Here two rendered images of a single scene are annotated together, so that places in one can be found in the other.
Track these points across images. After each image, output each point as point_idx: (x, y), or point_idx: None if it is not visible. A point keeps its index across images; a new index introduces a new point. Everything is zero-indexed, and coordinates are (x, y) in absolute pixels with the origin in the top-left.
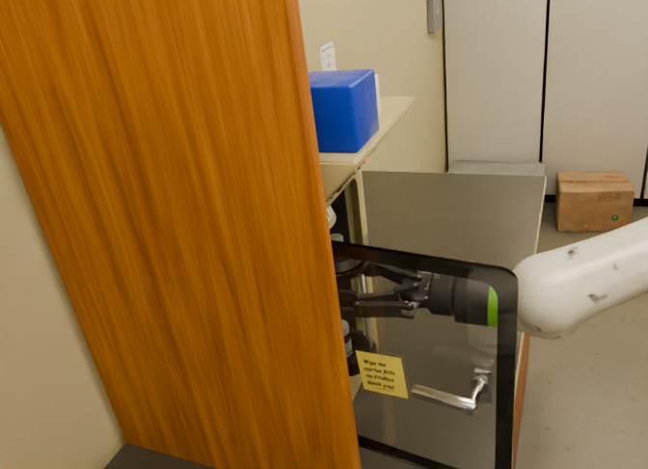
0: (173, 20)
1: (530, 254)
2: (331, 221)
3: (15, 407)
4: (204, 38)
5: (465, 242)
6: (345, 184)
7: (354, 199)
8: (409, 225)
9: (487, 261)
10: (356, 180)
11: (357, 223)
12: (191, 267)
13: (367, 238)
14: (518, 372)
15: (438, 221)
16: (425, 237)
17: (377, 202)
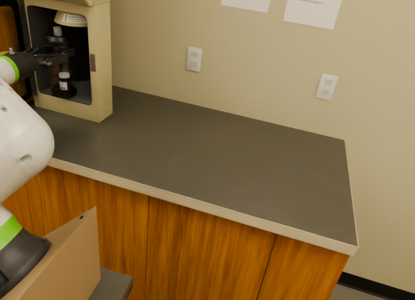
0: None
1: (178, 192)
2: (64, 23)
3: None
4: None
5: (205, 166)
6: (72, 12)
7: (97, 34)
8: (238, 148)
9: (175, 170)
10: (86, 18)
11: (98, 48)
12: None
13: (94, 57)
14: (52, 161)
15: (243, 160)
16: (217, 152)
17: (280, 140)
